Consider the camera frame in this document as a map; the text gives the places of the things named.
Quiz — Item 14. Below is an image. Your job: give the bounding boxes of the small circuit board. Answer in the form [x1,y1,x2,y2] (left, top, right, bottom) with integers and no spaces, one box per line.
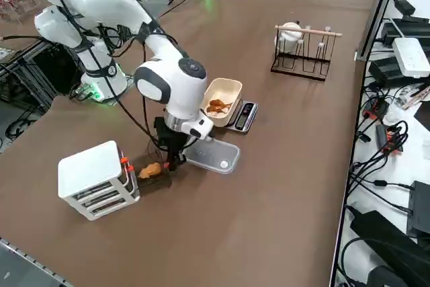
[390,83,430,110]

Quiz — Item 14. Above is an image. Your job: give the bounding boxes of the clear plastic container lid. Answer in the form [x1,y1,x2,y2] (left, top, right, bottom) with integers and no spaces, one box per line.
[183,136,242,175]

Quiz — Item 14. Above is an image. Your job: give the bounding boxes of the aluminium frame structure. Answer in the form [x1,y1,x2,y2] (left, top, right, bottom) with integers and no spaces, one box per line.
[0,36,57,114]

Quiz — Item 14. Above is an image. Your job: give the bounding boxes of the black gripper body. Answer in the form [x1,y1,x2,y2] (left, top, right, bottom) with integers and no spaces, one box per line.
[154,116,189,156]

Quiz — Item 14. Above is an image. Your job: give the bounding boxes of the dark grey flat device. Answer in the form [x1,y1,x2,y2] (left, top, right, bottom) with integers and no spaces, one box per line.
[368,56,404,87]

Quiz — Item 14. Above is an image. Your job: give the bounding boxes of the aluminium camera post bracket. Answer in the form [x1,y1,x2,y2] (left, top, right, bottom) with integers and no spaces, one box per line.
[354,0,404,63]

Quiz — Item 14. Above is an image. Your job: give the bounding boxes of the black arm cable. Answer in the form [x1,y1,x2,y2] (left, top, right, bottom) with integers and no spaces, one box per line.
[40,0,189,155]

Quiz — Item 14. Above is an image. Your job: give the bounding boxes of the wooden rod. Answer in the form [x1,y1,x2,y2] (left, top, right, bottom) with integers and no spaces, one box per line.
[274,24,343,38]

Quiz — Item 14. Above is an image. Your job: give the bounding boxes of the black device red connectors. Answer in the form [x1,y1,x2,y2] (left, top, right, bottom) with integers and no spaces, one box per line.
[362,97,391,120]

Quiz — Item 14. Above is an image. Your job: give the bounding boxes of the black bulky device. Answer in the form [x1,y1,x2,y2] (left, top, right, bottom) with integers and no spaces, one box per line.
[345,209,430,287]

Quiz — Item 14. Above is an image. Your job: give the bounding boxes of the white digital kitchen scale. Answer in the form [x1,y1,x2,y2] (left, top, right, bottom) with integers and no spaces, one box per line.
[224,98,259,134]

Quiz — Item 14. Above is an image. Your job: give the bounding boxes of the brown fried chicken toy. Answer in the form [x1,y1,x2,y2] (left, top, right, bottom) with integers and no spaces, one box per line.
[205,98,234,114]

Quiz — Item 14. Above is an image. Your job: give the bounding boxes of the black cables orange plugs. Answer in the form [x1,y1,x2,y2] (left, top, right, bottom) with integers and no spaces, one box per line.
[374,120,410,157]

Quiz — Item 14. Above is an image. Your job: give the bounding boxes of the cream rectangular plastic container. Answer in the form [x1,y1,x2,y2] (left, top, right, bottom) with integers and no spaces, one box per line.
[200,77,243,128]

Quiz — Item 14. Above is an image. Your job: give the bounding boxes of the white smiley mug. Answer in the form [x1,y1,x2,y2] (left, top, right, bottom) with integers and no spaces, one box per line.
[277,21,304,54]

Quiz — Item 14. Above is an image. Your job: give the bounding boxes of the black wire cup rack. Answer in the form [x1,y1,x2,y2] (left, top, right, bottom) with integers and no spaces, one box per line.
[269,24,337,83]

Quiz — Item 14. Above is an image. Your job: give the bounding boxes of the aluminium profile rail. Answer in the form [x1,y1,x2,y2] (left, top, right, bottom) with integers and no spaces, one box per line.
[0,237,74,287]

